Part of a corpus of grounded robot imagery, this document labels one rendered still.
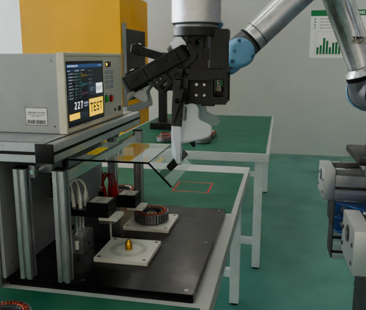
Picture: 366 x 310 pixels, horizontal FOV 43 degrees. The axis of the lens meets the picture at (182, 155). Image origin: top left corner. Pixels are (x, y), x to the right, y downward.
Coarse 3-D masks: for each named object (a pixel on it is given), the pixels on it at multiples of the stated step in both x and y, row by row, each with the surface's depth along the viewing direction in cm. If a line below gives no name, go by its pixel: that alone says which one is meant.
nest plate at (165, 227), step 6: (132, 216) 159; (174, 216) 159; (132, 222) 153; (168, 222) 153; (174, 222) 154; (126, 228) 149; (132, 228) 148; (138, 228) 148; (144, 228) 148; (150, 228) 147; (156, 228) 147; (162, 228) 147; (168, 228) 147
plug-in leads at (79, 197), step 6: (78, 180) 130; (78, 186) 127; (84, 186) 130; (72, 192) 129; (78, 192) 128; (84, 192) 130; (72, 198) 130; (78, 198) 128; (84, 198) 130; (72, 204) 130; (78, 204) 133; (84, 204) 131
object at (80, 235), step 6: (84, 228) 135; (90, 228) 135; (72, 234) 131; (78, 234) 131; (84, 234) 131; (90, 234) 135; (84, 240) 131; (90, 240) 135; (84, 246) 131; (90, 246) 135; (78, 252) 131; (84, 252) 131
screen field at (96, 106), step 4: (92, 100) 135; (96, 100) 137; (100, 100) 141; (92, 104) 135; (96, 104) 137; (100, 104) 141; (92, 108) 135; (96, 108) 137; (100, 108) 141; (92, 112) 135; (96, 112) 138; (100, 112) 141
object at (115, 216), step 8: (96, 200) 130; (104, 200) 130; (112, 200) 130; (72, 208) 130; (88, 208) 128; (96, 208) 127; (104, 208) 127; (112, 208) 130; (80, 216) 129; (88, 216) 128; (96, 216) 128; (104, 216) 127; (112, 216) 129; (120, 216) 130; (80, 224) 133
